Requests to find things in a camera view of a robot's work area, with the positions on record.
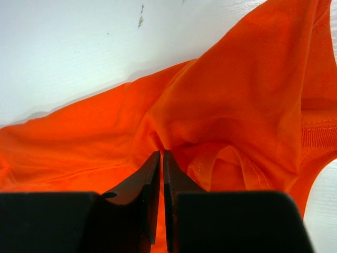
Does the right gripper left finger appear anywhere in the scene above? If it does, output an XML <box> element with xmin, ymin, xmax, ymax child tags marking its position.
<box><xmin>1</xmin><ymin>151</ymin><xmax>161</xmax><ymax>252</ymax></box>

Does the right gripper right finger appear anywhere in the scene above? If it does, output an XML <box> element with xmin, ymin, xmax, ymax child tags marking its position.
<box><xmin>163</xmin><ymin>150</ymin><xmax>314</xmax><ymax>252</ymax></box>

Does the orange t shirt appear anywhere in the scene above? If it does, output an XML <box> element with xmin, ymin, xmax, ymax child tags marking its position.
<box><xmin>1</xmin><ymin>1</ymin><xmax>336</xmax><ymax>252</ymax></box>

